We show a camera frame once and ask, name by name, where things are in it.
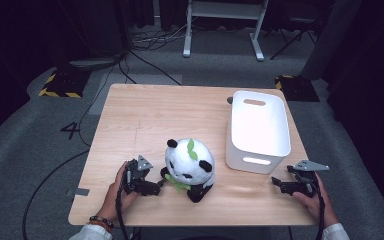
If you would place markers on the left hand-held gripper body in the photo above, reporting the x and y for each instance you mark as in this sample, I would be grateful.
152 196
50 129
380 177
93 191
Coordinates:
134 175

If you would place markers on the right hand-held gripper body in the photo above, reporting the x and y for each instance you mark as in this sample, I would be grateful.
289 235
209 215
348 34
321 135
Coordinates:
306 176

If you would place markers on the panda plush toy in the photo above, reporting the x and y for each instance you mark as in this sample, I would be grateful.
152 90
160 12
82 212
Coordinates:
188 163

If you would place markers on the white plastic storage bin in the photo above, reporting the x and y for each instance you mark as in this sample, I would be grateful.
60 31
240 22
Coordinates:
260 130

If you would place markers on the person's left hand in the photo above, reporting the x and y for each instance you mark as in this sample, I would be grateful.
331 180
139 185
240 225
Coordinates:
116 196

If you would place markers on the person's right hand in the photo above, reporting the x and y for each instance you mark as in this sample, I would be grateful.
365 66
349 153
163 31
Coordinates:
316 205

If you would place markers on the grey tape strip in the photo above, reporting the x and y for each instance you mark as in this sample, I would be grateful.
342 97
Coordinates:
79 191

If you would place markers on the dark round table grommet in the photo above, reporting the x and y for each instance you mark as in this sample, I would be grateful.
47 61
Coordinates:
230 100

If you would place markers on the grey stand base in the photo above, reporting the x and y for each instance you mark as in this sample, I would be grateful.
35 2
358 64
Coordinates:
95 63

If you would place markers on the black tripod stand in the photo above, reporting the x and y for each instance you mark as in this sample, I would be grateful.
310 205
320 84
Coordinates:
293 38

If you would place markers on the grey padded column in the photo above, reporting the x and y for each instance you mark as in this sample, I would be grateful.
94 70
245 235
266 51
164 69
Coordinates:
333 36

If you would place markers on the black yellow striped base plate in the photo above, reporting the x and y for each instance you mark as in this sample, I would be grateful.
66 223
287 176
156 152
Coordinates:
296 88
65 85

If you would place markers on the white metal desk frame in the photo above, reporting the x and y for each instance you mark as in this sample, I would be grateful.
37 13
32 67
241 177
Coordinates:
225 13

